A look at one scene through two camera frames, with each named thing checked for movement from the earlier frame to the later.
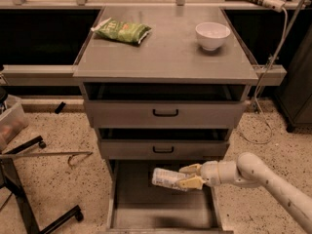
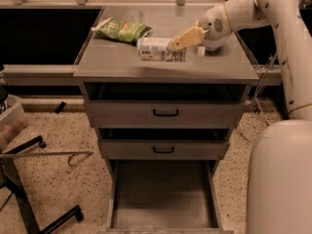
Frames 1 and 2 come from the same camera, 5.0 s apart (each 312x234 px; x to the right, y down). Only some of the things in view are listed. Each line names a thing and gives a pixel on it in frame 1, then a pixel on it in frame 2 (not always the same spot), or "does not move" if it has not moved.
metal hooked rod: (89, 153) does not move
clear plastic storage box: (13, 120) does not move
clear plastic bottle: (170, 178) -> (158, 50)
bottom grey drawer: (136, 206) does not move
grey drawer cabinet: (164, 87) does not move
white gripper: (210, 174) -> (213, 25)
